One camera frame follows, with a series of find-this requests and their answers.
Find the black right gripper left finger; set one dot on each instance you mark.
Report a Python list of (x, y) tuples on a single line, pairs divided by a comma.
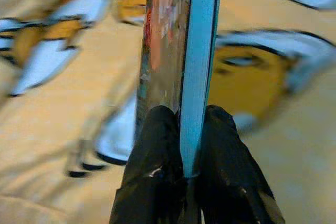
[(152, 169)]

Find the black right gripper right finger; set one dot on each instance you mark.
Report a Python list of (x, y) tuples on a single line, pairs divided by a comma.
[(228, 176)]

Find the yellow cartoon egg blanket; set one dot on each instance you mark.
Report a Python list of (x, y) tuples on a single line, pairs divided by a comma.
[(65, 103)]

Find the dark book with red cover art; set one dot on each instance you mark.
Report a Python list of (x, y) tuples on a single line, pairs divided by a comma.
[(168, 37)]

